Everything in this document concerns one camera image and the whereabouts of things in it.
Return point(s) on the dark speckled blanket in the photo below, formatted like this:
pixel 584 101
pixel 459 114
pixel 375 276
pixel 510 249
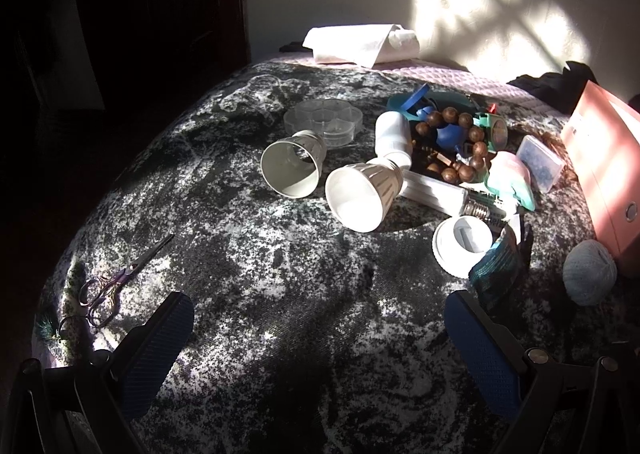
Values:
pixel 280 284

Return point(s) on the green feather lure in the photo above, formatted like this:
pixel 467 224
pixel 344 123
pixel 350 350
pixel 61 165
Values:
pixel 50 328

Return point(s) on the dark wooden door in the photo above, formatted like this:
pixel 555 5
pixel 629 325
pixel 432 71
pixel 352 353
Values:
pixel 150 8

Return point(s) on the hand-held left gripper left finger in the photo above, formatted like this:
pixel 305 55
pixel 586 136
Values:
pixel 155 351

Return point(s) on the clear round bead organizer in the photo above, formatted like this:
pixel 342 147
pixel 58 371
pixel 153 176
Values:
pixel 322 121

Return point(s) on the blue plastic toy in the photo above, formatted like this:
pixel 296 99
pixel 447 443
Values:
pixel 402 102

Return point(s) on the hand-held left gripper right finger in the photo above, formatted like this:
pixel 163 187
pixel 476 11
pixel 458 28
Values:
pixel 481 356

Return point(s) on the white tube light bulb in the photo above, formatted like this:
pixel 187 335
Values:
pixel 435 191

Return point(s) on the white pill bottle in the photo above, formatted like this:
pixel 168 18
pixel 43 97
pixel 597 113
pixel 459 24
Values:
pixel 391 131

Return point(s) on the grey lamp shade cup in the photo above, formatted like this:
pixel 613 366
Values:
pixel 290 168

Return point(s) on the dark cloth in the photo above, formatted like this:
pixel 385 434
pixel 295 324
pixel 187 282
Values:
pixel 555 86

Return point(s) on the pink and green pouch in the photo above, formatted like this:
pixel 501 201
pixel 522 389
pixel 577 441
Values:
pixel 510 178

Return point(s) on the white folded cloth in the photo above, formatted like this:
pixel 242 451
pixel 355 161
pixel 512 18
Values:
pixel 350 43

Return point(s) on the green tape roll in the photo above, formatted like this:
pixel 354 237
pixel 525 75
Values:
pixel 496 131

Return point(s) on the small purple scissors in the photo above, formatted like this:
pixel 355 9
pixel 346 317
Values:
pixel 127 273

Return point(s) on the clear plastic box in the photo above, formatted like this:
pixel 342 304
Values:
pixel 541 162

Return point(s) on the blue rubber bulb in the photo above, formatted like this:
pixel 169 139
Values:
pixel 446 136

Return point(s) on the white lamp shade cup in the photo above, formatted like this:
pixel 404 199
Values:
pixel 352 199

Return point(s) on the white round lid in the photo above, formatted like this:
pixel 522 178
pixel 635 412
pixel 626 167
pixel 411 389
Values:
pixel 460 246

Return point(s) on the pink box container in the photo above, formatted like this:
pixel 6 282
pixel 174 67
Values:
pixel 605 173

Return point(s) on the pink quilted blanket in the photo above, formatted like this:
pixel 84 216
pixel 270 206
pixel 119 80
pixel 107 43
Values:
pixel 450 76

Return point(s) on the pale blue yarn ball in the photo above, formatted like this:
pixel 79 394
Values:
pixel 590 274

